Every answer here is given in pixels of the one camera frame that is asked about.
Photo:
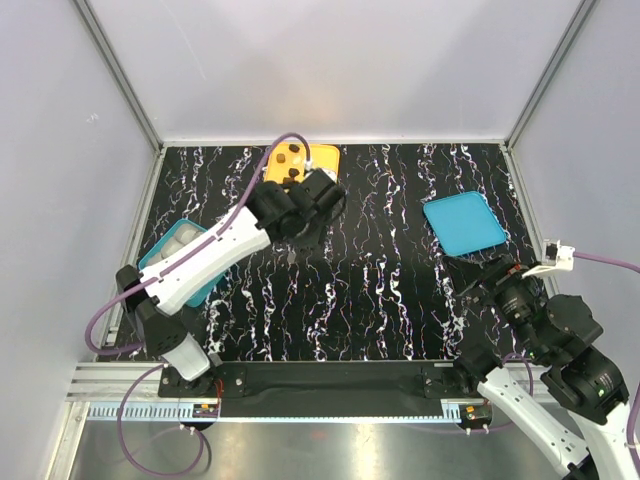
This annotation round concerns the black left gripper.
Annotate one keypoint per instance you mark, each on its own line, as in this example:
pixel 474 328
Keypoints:
pixel 316 237

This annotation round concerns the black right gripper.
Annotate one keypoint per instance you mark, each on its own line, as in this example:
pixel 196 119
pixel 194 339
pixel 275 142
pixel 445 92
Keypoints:
pixel 496 273

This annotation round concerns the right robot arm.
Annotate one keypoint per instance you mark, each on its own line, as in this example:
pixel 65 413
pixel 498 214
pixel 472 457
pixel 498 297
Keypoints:
pixel 559 335

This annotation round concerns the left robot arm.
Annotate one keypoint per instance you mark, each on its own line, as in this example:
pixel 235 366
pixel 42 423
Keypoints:
pixel 154 296

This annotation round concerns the blue chocolate tin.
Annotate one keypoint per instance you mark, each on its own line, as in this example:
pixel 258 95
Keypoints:
pixel 179 235

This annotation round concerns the yellow tray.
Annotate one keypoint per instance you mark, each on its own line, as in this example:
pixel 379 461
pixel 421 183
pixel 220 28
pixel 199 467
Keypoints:
pixel 323 157

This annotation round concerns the blue tin lid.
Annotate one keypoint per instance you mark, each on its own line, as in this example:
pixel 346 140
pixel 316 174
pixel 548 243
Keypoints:
pixel 464 223

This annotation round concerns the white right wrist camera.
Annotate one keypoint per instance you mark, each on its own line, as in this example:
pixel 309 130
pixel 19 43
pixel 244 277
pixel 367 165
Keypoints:
pixel 556 258

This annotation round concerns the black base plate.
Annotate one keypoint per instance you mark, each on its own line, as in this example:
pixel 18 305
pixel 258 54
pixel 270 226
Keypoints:
pixel 326 392

